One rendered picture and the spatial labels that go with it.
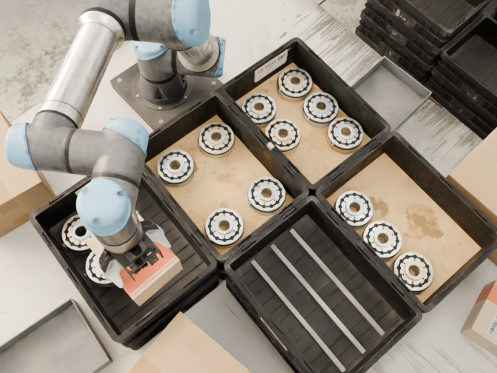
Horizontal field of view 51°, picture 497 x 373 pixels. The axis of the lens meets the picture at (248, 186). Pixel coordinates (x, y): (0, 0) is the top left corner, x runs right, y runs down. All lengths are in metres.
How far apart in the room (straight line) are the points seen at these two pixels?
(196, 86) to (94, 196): 0.96
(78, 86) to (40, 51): 1.93
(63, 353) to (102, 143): 0.81
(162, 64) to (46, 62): 1.37
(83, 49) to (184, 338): 0.68
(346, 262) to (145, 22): 0.78
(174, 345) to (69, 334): 0.37
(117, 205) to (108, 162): 0.08
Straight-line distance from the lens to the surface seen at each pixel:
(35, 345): 1.55
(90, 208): 0.78
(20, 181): 1.53
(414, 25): 2.27
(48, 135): 0.88
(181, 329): 1.27
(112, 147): 0.84
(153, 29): 1.11
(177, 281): 1.37
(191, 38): 1.10
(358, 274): 1.40
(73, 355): 1.52
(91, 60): 1.01
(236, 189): 1.44
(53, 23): 2.97
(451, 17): 2.38
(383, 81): 1.83
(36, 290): 1.59
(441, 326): 1.57
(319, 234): 1.41
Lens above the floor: 2.16
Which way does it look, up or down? 67 degrees down
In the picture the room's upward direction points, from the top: 3 degrees clockwise
